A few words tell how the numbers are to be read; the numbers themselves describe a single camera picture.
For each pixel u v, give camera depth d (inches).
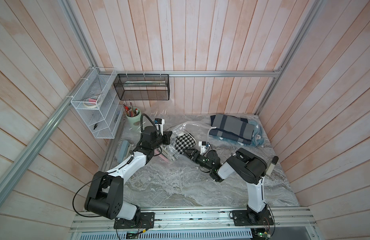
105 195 17.0
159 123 29.5
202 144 34.7
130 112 38.5
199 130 42.2
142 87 40.9
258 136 40.2
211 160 28.9
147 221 28.8
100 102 29.1
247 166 21.4
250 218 25.7
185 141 37.5
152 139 26.5
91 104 29.3
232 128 41.2
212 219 29.7
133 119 40.2
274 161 35.5
